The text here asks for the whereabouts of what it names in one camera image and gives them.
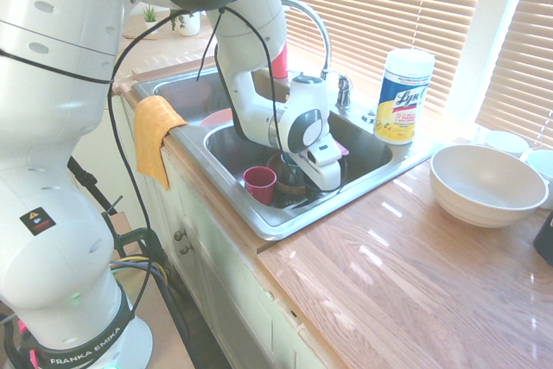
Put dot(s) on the beige window blind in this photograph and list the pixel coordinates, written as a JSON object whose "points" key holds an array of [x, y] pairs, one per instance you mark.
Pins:
{"points": [[376, 6], [523, 49]]}

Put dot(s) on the stainless steel double sink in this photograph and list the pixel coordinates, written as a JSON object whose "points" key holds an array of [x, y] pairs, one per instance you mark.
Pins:
{"points": [[276, 222]]}

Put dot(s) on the Lysol wipes canister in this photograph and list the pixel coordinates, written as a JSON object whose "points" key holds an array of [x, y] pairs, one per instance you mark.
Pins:
{"points": [[399, 101]]}

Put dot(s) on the chrome soap dispenser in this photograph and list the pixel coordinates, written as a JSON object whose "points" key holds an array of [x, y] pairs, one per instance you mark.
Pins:
{"points": [[343, 92]]}

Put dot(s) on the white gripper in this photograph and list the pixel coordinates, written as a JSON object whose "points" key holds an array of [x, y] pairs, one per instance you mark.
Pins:
{"points": [[326, 166]]}

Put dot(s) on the green metal clamp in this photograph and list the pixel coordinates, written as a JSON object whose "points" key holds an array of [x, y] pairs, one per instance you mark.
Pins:
{"points": [[129, 241]]}

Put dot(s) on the chrome curved faucet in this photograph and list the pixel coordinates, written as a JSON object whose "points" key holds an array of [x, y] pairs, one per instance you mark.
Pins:
{"points": [[322, 32]]}

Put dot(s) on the pink plastic bowl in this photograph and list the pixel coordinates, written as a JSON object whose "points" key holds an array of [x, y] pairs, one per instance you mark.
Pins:
{"points": [[216, 118]]}

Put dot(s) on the red spray bottle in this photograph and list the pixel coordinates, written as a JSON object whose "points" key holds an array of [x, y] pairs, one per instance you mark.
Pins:
{"points": [[280, 62]]}

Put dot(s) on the round cabinet knob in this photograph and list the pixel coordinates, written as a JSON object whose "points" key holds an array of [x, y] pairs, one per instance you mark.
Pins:
{"points": [[185, 250], [179, 235]]}

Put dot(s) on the brown bowl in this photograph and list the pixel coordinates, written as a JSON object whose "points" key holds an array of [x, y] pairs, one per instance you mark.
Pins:
{"points": [[285, 185]]}

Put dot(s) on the orange dish cloth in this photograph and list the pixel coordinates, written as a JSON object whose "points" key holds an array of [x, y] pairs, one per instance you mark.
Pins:
{"points": [[151, 140]]}

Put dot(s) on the trailing plant white pot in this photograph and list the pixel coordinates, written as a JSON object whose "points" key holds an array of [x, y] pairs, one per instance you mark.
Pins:
{"points": [[190, 25]]}

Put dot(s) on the wooden cutting board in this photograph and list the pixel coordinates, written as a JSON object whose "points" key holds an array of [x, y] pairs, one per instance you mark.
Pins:
{"points": [[138, 27]]}

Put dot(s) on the chrome sink hole cap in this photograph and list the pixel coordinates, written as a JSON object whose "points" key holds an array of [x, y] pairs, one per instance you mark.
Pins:
{"points": [[369, 118]]}

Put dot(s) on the red plastic cup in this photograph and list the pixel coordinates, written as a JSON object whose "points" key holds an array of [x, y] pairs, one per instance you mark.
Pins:
{"points": [[259, 185]]}

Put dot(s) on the white ceramic cup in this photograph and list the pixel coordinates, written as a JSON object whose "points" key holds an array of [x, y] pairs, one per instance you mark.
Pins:
{"points": [[505, 142], [540, 163]]}

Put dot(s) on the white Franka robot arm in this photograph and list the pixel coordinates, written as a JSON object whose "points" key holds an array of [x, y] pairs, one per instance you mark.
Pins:
{"points": [[52, 127]]}

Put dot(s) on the large white bowl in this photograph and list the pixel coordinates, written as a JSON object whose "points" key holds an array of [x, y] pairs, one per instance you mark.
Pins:
{"points": [[484, 196]]}

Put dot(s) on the black silver toaster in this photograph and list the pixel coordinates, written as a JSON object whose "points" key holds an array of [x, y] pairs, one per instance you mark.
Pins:
{"points": [[545, 239]]}

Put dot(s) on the small green potted plant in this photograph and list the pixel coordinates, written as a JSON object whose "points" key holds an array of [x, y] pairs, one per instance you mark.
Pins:
{"points": [[150, 14]]}

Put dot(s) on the white kitchen cabinet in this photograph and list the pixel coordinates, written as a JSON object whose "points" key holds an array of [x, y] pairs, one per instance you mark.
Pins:
{"points": [[216, 265]]}

